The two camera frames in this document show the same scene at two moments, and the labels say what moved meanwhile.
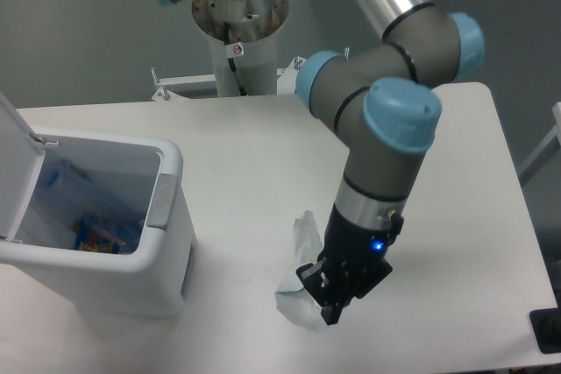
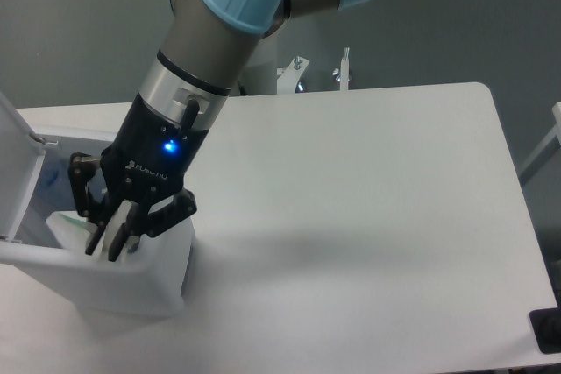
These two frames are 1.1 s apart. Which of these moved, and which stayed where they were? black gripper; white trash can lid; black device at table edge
Moved: black gripper
Stayed: white trash can lid; black device at table edge
